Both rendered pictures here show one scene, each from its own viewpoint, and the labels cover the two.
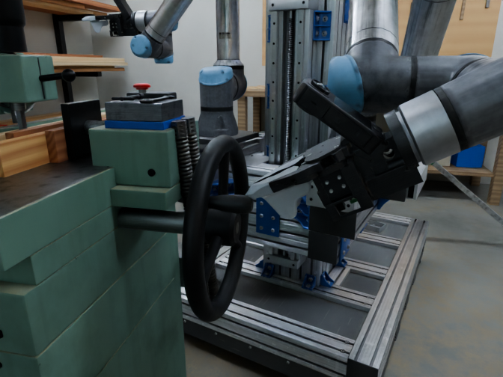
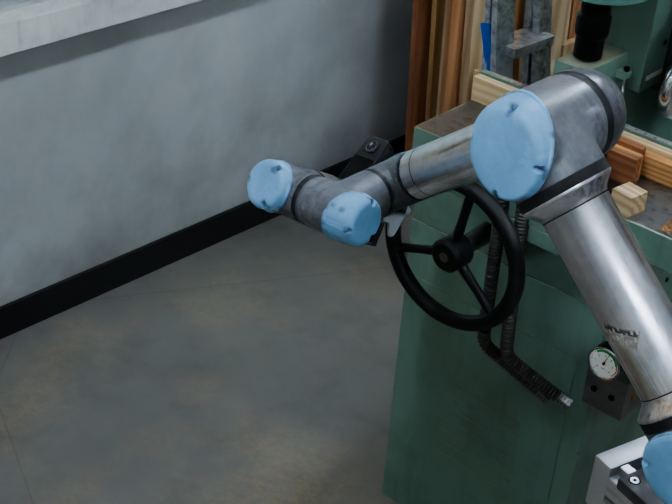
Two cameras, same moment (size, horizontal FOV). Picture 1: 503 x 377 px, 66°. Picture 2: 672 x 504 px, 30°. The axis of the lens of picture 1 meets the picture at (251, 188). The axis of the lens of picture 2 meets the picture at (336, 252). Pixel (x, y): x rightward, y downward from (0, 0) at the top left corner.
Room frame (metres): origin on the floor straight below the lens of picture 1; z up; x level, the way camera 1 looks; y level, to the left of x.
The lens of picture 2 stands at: (1.22, -1.65, 1.92)
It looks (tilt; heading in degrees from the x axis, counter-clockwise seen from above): 32 degrees down; 117
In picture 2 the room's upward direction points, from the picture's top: 4 degrees clockwise
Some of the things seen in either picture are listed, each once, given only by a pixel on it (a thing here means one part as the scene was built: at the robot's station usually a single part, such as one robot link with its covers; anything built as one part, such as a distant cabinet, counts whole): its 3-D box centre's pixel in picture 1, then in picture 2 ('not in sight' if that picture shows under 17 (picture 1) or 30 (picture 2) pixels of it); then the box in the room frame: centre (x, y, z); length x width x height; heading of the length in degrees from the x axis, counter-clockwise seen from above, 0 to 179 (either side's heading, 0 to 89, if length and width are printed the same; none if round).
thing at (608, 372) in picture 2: not in sight; (608, 363); (0.85, 0.12, 0.65); 0.06 x 0.04 x 0.08; 168
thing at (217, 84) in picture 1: (216, 86); not in sight; (1.39, 0.12, 0.98); 0.13 x 0.12 x 0.14; 164
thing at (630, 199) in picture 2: not in sight; (628, 199); (0.80, 0.20, 0.92); 0.04 x 0.04 x 0.04; 68
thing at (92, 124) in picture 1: (99, 127); not in sight; (0.68, 0.27, 0.95); 0.09 x 0.07 x 0.09; 168
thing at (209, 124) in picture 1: (217, 120); not in sight; (1.39, 0.12, 0.87); 0.15 x 0.15 x 0.10
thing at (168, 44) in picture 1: (161, 48); not in sight; (1.57, 0.35, 1.12); 0.11 x 0.08 x 0.11; 164
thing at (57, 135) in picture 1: (83, 138); (594, 155); (0.70, 0.31, 0.93); 0.17 x 0.02 x 0.05; 168
